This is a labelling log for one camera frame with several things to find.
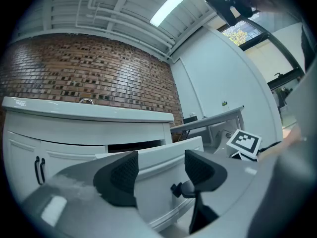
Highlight person's gray shirt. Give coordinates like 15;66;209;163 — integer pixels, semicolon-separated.
250;56;317;238

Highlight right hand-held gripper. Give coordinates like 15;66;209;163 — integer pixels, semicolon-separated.
226;129;263;162

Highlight green potted plant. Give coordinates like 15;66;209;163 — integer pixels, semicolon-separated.
274;87;293;109

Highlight white desk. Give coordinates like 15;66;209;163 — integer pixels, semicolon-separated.
170;105;245;148

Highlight white ceiling pipes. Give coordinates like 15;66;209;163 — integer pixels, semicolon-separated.
75;0;177;50

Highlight person's right forearm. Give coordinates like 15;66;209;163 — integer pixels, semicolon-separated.
257;126;308;161

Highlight black chair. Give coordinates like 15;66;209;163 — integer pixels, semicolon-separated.
182;116;198;141

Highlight black cabinet door handle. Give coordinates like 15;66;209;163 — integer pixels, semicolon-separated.
34;156;42;185
39;158;47;184

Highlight long ceiling light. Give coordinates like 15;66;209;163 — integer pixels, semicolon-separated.
149;0;204;27

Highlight black head-worn camera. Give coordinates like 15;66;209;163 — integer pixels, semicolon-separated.
205;0;259;27

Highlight white sink cabinet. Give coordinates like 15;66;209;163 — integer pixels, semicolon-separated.
1;96;174;208

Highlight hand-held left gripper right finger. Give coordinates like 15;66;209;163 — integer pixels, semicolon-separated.
184;149;228;193

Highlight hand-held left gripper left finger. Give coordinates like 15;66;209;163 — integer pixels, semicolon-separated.
93;151;139;207

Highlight white drawer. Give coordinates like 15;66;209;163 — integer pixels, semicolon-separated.
95;135;205;233

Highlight window with black frame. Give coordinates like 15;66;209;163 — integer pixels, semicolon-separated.
217;11;307;89

